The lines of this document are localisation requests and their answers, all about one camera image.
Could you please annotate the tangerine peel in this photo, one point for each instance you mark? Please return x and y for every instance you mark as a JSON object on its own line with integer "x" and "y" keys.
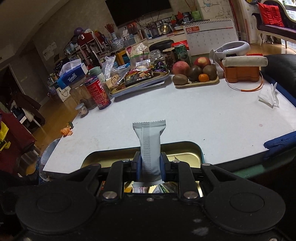
{"x": 66, "y": 131}

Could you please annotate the red and yellow apple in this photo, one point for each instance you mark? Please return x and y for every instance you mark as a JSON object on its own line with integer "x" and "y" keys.
{"x": 202, "y": 62}

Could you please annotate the pale red apple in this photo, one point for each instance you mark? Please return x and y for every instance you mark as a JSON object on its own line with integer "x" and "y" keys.
{"x": 180, "y": 68}

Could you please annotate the white cartoon cabinet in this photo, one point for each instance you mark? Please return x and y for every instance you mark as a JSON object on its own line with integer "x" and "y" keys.
{"x": 212, "y": 9}

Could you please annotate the orange case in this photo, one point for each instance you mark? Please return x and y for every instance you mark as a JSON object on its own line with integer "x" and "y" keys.
{"x": 242, "y": 74}

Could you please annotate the empty glass jar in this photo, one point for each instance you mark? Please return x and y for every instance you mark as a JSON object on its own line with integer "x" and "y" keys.
{"x": 157, "y": 56}

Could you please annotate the blue tissue box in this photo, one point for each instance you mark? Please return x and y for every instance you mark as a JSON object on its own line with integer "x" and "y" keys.
{"x": 72, "y": 75}

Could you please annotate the clear plastic bag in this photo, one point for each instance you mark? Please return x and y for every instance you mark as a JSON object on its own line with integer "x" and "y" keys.
{"x": 108, "y": 67}

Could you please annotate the green drink can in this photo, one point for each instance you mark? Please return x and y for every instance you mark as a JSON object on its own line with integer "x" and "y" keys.
{"x": 182, "y": 54}

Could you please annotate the metal snack tray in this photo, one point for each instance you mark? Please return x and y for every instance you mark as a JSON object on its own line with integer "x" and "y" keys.
{"x": 143, "y": 84}

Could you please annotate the pink and white snack bag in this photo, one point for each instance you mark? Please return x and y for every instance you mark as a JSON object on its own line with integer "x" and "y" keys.
{"x": 137, "y": 54}

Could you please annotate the purple wrapped candies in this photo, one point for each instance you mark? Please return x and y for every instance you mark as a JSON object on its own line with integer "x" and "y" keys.
{"x": 161, "y": 66}

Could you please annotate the wall paper sheet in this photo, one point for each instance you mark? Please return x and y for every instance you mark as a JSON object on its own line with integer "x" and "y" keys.
{"x": 49, "y": 51}

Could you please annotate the dark passion fruit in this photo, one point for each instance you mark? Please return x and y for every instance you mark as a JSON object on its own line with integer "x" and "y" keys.
{"x": 195, "y": 73}

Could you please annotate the blue and white vase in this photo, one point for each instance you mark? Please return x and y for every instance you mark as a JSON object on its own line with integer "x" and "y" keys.
{"x": 117, "y": 41}

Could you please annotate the white neck massager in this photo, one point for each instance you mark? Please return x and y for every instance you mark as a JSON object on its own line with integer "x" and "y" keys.
{"x": 235, "y": 47}

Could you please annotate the round metal dish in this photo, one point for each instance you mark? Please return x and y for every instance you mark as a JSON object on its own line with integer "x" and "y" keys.
{"x": 164, "y": 28}

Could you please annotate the cluttered bookshelf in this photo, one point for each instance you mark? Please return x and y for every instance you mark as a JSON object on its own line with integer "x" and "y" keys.
{"x": 87, "y": 51}

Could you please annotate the beige snack packet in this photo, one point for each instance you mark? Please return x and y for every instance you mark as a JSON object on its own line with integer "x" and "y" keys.
{"x": 113, "y": 83}

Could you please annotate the mint green bottle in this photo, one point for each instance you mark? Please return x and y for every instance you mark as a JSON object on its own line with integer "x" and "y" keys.
{"x": 96, "y": 73}

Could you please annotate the dark chaise longue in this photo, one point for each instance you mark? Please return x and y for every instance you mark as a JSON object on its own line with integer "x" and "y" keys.
{"x": 277, "y": 31}

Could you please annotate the black leather sofa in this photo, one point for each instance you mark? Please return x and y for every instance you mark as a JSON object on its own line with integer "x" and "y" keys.
{"x": 282, "y": 69}

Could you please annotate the gold metal tin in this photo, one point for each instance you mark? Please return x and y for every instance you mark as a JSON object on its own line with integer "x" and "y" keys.
{"x": 185, "y": 155}

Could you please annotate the yellow wooden box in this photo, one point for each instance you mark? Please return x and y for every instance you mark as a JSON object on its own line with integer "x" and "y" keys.
{"x": 121, "y": 58}

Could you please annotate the red cushion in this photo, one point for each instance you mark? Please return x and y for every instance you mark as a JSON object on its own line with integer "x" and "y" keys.
{"x": 270, "y": 15}

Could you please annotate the large clear glass jar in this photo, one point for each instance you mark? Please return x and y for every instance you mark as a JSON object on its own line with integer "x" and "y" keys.
{"x": 79, "y": 97}

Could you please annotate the black television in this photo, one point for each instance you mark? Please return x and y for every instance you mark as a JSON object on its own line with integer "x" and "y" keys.
{"x": 138, "y": 10}

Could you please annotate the dark drink can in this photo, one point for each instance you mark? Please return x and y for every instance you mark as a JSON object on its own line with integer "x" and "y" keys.
{"x": 168, "y": 58}

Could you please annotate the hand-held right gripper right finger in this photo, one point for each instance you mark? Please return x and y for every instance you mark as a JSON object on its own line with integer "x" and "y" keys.
{"x": 163, "y": 166}

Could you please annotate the yellow fruit tray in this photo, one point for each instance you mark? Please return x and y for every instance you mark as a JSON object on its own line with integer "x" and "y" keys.
{"x": 196, "y": 84}

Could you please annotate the red tin can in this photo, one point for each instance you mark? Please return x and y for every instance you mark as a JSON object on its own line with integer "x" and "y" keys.
{"x": 98, "y": 92}

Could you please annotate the blue cloth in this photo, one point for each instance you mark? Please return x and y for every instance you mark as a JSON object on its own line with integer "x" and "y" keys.
{"x": 282, "y": 142}

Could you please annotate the clear plastic bin liner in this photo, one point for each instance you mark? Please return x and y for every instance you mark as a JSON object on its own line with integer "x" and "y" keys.
{"x": 47, "y": 160}

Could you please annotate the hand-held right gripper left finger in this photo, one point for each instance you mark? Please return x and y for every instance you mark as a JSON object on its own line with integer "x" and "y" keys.
{"x": 138, "y": 166}

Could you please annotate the white paper bag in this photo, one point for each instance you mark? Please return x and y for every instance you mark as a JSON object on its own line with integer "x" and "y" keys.
{"x": 63, "y": 93}

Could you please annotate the brown kiwi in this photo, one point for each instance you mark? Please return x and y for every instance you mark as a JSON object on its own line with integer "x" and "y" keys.
{"x": 210, "y": 72}
{"x": 180, "y": 79}

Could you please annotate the white desk calendar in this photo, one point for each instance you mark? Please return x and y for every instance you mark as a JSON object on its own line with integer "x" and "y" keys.
{"x": 212, "y": 37}

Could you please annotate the small tangerine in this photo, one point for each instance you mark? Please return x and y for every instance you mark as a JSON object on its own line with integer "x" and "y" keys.
{"x": 203, "y": 78}

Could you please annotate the red dried flowers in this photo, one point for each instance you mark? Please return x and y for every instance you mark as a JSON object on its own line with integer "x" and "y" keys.
{"x": 109, "y": 27}

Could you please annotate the white rolled cushion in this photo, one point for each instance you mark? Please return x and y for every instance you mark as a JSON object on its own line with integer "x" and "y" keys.
{"x": 245, "y": 61}

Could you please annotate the crumpled white tissue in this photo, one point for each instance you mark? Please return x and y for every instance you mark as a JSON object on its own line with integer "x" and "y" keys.
{"x": 269, "y": 96}

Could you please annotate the long grey snack bar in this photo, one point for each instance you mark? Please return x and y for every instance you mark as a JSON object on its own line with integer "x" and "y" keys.
{"x": 150, "y": 143}

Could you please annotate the small lidded glass jar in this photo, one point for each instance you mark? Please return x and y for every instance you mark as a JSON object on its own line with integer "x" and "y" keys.
{"x": 82, "y": 110}

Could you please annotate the dark snack box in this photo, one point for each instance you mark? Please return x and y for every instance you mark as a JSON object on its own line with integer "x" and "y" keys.
{"x": 137, "y": 78}

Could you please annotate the purple ball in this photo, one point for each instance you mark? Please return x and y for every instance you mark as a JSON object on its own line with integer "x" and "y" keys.
{"x": 78, "y": 31}

